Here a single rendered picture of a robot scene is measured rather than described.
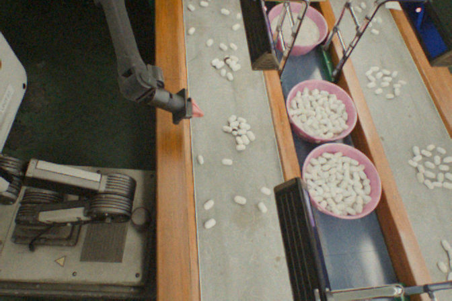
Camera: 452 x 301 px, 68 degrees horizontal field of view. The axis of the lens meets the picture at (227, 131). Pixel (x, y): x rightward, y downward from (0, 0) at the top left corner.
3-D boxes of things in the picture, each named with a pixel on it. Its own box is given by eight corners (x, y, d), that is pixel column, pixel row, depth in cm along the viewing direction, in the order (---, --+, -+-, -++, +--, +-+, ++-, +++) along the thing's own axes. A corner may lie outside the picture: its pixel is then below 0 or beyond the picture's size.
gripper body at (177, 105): (189, 89, 104) (169, 80, 99) (191, 117, 99) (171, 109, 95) (175, 98, 108) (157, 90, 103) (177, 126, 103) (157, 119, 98)
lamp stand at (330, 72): (328, 87, 143) (381, -1, 105) (317, 51, 153) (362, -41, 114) (370, 85, 146) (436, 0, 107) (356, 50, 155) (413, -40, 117)
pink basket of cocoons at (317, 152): (303, 228, 112) (313, 221, 104) (288, 156, 125) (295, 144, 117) (378, 222, 116) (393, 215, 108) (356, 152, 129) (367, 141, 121)
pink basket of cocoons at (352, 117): (305, 161, 125) (313, 150, 116) (268, 106, 135) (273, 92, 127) (360, 136, 133) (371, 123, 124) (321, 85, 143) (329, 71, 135)
